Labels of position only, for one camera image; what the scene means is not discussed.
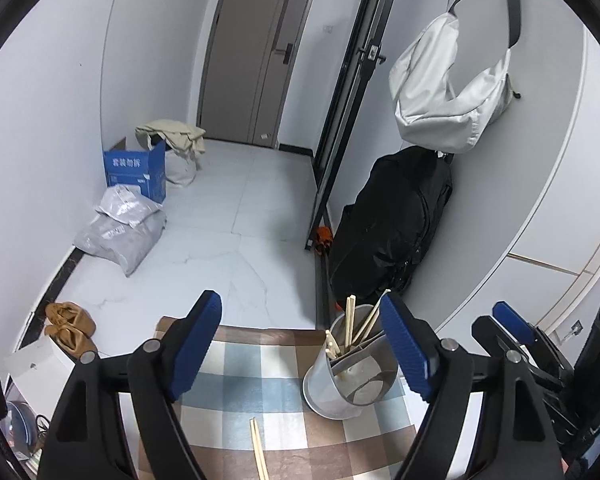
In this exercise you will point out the white fabric bag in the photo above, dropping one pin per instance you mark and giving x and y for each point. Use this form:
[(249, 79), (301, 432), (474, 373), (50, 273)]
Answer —
[(180, 170)]

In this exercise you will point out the white plastic utensil holder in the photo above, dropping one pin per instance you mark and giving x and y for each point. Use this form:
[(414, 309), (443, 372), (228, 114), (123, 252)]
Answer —
[(325, 390)]

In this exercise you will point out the wooden chopstick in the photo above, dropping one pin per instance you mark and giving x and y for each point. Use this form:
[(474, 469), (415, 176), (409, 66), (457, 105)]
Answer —
[(255, 447), (262, 447)]

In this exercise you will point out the black framed sliding door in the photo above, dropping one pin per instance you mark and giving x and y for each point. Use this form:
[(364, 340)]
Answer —
[(357, 85)]

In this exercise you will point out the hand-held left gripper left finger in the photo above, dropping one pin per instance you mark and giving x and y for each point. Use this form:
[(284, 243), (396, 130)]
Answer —
[(192, 350)]

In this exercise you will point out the grey door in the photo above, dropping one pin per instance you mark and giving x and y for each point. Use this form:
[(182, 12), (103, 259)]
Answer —
[(255, 60)]

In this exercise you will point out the white cabinet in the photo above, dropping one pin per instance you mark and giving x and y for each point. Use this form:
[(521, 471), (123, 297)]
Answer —
[(545, 160)]

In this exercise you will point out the checkered tablecloth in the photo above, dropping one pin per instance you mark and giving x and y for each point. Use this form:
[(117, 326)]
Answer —
[(280, 395)]

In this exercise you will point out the white cardboard box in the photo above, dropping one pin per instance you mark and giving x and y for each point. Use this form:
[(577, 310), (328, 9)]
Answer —
[(35, 375)]

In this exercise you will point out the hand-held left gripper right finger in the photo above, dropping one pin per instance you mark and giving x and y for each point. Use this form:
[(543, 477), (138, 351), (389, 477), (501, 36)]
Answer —
[(405, 345)]

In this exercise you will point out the grey shoulder bag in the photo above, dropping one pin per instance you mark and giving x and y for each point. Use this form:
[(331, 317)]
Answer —
[(445, 95)]

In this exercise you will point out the orange object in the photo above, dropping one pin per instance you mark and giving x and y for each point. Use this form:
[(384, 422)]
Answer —
[(323, 237)]

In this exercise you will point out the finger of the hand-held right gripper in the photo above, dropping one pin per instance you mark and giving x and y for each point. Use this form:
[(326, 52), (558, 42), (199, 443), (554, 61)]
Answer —
[(487, 335), (512, 317)]

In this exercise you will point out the blue round dish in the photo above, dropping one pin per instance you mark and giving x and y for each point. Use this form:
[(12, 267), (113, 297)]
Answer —
[(21, 425)]

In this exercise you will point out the bundle of wooden chopsticks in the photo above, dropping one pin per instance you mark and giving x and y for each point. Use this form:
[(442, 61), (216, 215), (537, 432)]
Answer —
[(350, 320)]

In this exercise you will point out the blue cardboard box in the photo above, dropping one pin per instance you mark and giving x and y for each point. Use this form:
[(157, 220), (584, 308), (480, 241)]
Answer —
[(135, 170)]

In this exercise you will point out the beige cloth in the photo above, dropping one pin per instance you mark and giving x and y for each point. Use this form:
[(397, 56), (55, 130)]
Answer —
[(170, 132)]

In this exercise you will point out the black backpack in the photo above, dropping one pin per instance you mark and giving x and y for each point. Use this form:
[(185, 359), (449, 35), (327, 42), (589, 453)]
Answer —
[(395, 220)]

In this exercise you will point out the large grey plastic parcel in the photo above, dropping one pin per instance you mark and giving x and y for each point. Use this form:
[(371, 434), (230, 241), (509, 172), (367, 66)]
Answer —
[(125, 240)]

